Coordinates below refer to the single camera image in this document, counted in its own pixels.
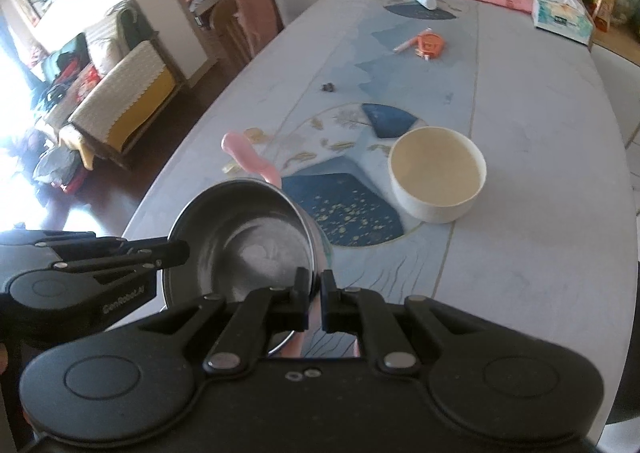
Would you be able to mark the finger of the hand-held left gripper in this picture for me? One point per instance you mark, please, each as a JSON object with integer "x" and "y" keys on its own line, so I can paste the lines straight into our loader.
{"x": 65, "y": 239}
{"x": 165, "y": 254}

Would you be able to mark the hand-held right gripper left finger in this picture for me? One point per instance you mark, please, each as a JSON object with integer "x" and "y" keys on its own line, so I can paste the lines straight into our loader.
{"x": 300, "y": 298}

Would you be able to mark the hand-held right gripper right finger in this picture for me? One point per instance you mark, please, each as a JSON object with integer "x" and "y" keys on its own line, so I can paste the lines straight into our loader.
{"x": 327, "y": 303}

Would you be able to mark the cream bowl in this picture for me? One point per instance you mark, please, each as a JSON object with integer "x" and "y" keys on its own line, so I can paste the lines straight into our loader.
{"x": 435, "y": 173}

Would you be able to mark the pile of bags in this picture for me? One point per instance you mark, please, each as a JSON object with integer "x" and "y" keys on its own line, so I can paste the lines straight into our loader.
{"x": 60, "y": 165}

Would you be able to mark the sofa with cream cover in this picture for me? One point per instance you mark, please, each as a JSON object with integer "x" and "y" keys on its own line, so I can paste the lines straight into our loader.
{"x": 125, "y": 98}

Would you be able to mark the small black object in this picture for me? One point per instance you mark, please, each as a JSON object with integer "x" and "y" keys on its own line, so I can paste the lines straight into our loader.
{"x": 328, "y": 88}

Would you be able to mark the sofa with green cushion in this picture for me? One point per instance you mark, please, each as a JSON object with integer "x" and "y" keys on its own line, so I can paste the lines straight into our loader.
{"x": 115, "y": 33}

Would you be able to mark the wooden chair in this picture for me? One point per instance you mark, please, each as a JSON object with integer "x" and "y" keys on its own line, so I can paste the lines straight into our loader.
{"x": 227, "y": 33}

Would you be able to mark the blue patterned table mat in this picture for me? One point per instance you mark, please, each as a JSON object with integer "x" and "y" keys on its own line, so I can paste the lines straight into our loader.
{"x": 425, "y": 83}

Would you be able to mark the orange correction tape dispenser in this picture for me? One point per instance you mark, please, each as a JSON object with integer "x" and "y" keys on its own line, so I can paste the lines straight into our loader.
{"x": 430, "y": 45}

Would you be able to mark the white tube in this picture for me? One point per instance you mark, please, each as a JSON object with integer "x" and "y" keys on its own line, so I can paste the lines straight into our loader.
{"x": 425, "y": 1}

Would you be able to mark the tissue box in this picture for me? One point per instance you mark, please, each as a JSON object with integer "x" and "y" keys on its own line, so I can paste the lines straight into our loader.
{"x": 562, "y": 15}

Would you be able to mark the orange bottle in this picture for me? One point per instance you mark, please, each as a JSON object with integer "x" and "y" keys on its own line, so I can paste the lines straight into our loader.
{"x": 604, "y": 5}

